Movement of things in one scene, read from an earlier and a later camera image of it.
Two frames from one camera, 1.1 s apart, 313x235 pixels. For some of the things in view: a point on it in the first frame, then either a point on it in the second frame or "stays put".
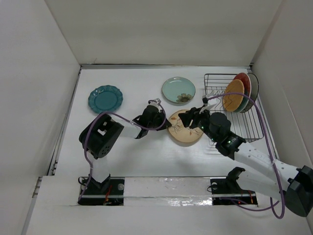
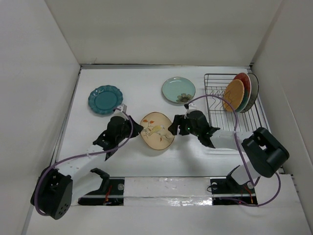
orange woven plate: x=232 y=102 stays put
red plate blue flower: x=247 y=84 stays put
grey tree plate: x=255 y=85 stays put
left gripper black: x=160 y=115 → x=137 y=128
